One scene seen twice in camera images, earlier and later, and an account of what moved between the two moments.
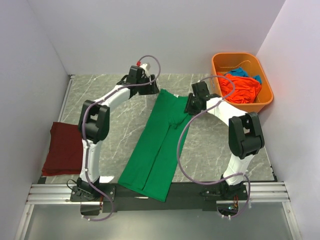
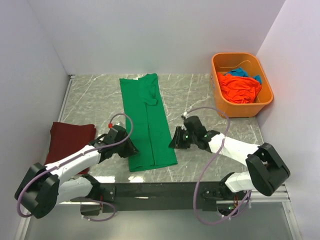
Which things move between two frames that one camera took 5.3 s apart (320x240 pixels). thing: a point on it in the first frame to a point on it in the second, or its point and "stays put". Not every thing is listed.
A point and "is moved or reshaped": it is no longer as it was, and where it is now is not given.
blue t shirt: x=240 y=72 stays put
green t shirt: x=150 y=167 is moved or reshaped
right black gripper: x=192 y=111 to x=176 y=142
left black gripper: x=153 y=89 to x=130 y=150
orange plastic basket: x=223 y=62 stays put
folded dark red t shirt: x=64 y=155 stays put
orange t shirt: x=247 y=89 stays put
